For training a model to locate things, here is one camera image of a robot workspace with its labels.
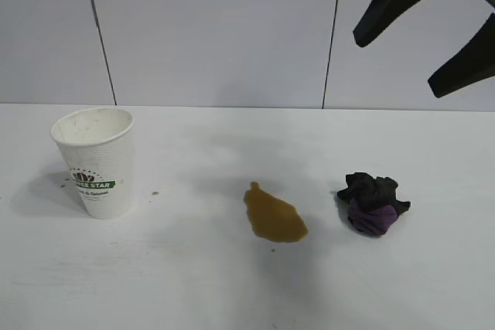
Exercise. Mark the white paper coffee cup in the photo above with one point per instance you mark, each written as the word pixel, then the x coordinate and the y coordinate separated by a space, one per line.
pixel 96 160

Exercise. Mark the black and purple cloth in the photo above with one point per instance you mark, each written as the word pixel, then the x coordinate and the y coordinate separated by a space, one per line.
pixel 371 206

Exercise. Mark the brown spilled coffee puddle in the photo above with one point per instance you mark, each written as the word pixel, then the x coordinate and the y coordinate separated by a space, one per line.
pixel 274 216

